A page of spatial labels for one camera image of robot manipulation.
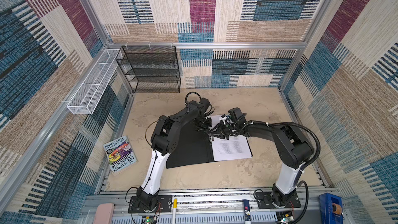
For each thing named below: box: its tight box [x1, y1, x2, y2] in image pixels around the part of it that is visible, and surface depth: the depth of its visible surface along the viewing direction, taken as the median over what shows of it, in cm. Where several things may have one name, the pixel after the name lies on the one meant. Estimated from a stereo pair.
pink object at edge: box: [92, 203, 115, 224], surface depth 71 cm
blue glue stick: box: [243, 199, 251, 224], surface depth 71 cm
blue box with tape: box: [318, 192, 344, 224], surface depth 69 cm
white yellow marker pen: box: [172, 198, 178, 224], surface depth 73 cm
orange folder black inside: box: [166, 127, 253, 169], surface depth 91 cm
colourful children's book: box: [103, 134, 139, 174], surface depth 89 cm
